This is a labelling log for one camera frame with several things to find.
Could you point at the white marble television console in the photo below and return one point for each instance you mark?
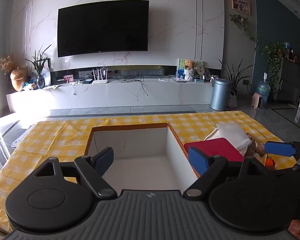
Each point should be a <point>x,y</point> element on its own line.
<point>115,92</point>

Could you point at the orange soft toy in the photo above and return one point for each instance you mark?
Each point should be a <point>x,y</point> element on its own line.
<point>270,162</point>

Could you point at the blue water jug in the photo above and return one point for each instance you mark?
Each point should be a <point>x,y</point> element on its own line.
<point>263,90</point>

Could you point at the white router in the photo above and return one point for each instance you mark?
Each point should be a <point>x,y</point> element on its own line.
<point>100,81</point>

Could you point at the cream cloth bag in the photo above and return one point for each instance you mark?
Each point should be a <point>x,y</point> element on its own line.
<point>232,133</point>

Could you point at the woven basket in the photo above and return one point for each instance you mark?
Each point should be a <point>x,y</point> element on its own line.
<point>232,101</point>

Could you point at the dark cabinet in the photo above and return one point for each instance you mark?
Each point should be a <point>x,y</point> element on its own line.
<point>290,80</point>

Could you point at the green plant in glass vase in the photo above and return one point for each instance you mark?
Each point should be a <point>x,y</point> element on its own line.
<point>40,80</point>

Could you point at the dried flower bunch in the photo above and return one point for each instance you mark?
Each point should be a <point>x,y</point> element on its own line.
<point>7,63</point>

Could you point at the pink card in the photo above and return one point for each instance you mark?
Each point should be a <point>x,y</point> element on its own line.
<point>68,78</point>

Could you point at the black curved television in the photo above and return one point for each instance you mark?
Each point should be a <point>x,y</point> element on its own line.
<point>102,27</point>

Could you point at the black photo frame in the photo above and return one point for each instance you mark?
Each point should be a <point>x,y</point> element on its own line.
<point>47,72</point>

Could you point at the round white hand fan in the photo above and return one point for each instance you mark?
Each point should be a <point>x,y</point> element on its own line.
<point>200,70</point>

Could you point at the brown plush toy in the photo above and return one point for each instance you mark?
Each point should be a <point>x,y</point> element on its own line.
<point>252,150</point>

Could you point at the framed wall picture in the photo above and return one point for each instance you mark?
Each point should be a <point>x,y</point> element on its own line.
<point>240,4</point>

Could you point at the brown teddy bear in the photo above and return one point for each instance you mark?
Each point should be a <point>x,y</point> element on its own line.
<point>190,64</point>

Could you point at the acorn-shaped brown vase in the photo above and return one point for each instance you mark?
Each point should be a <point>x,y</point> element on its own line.
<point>18,80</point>

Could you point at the grey tablet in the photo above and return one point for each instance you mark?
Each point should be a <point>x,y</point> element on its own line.
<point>180,80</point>

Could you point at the yellow checkered tablecloth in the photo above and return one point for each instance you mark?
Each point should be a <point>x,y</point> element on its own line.
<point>52,140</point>

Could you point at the colourful painting board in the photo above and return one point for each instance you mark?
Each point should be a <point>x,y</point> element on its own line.
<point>180,68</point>

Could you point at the grey metal trash can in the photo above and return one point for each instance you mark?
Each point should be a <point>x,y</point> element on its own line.
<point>220,95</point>

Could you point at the hanging vine plant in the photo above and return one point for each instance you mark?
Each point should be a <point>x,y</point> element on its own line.
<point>242,22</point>

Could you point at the long-leaf green plant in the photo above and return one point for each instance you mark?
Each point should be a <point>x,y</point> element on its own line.
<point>236,76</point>

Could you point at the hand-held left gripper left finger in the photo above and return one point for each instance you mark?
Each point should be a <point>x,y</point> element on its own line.
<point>103,161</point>

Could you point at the red pouch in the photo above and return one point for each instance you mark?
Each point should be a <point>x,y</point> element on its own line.
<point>220,147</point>

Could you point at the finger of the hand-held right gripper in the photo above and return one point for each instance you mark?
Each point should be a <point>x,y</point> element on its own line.
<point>292,171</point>
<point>280,148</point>

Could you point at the bushy pothos plant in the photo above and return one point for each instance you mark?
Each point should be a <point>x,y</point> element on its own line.
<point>273,57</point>

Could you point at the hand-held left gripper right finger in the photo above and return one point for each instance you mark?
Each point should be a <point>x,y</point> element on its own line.
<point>198,161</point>

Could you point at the white cardboard box orange rim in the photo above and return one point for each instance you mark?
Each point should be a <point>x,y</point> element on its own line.
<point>140,140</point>

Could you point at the pink space heater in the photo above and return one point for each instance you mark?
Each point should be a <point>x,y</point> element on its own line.
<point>258,100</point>

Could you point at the stack of papers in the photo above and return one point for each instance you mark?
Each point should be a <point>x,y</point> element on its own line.
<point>17,141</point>

